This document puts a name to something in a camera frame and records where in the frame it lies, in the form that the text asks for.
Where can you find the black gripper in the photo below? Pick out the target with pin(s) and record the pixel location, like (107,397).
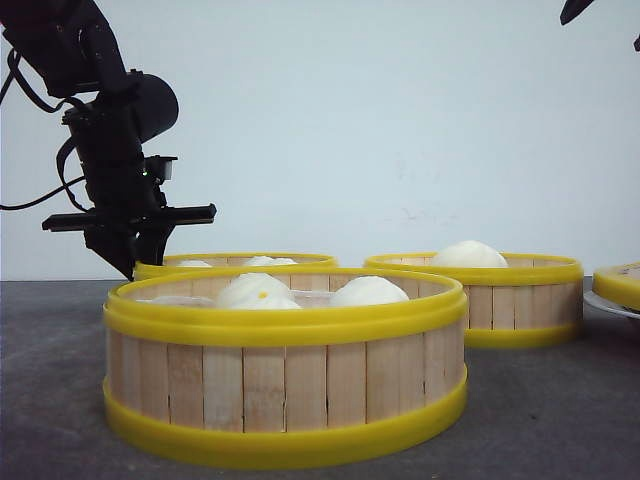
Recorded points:
(128,206)

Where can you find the yellow rimmed steamer lid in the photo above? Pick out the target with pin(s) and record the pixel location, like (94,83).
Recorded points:
(618,284)

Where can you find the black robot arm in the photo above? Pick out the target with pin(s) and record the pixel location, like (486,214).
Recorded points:
(65,53)

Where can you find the white bun back left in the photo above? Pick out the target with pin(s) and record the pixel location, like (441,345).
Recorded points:
(193,263)

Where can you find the white bun with yellow dot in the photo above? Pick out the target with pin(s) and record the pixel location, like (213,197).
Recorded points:
(256,291)

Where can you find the white bun back middle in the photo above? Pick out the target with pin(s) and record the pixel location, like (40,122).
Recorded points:
(258,261)

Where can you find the white bun back right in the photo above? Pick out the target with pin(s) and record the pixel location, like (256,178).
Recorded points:
(283,261)

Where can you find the front bamboo steamer basket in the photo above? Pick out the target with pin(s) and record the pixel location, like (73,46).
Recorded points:
(272,389)

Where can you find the white bun front right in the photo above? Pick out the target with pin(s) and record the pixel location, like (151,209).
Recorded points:
(367,290)

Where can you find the white plate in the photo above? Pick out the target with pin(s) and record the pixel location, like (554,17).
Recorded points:
(600,303)

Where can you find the large white bun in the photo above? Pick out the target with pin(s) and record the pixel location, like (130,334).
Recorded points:
(469,254)

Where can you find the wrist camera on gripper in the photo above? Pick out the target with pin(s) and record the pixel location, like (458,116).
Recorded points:
(159,168)

